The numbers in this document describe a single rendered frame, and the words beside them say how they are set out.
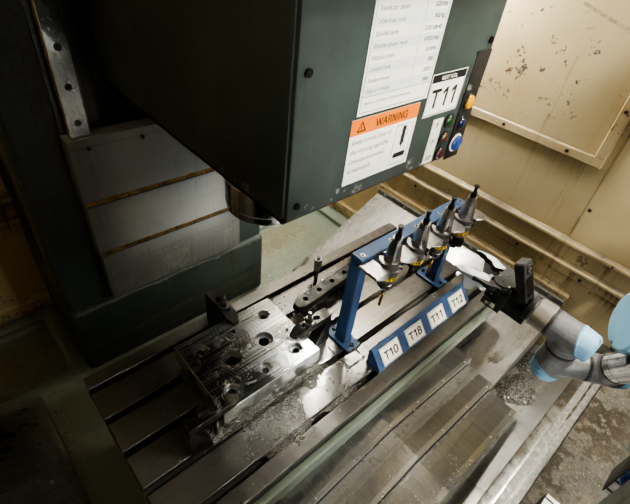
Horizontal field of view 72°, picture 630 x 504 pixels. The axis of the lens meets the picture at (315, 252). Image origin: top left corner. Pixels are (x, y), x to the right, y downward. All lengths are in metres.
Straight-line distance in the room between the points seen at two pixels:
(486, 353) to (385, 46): 1.25
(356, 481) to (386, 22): 1.06
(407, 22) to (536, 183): 1.10
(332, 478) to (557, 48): 1.36
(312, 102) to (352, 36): 0.09
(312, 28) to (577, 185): 1.22
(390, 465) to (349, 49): 1.04
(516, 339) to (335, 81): 1.31
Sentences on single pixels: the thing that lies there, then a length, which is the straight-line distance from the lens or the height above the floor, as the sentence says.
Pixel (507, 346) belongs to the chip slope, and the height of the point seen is 0.75.
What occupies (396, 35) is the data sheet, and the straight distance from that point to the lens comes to 0.63.
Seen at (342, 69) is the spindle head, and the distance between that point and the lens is 0.58.
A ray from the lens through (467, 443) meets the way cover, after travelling 1.43.
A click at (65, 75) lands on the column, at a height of 1.55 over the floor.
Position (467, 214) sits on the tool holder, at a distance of 1.30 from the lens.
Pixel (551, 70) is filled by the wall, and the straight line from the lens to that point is 1.57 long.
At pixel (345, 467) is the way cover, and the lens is 1.26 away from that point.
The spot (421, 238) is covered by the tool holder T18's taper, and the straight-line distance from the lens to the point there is 1.13.
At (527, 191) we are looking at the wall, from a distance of 1.67.
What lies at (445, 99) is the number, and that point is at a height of 1.65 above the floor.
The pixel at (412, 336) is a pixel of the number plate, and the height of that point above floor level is 0.93.
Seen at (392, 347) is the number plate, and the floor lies 0.94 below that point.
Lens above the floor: 1.90
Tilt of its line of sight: 40 degrees down
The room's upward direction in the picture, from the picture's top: 8 degrees clockwise
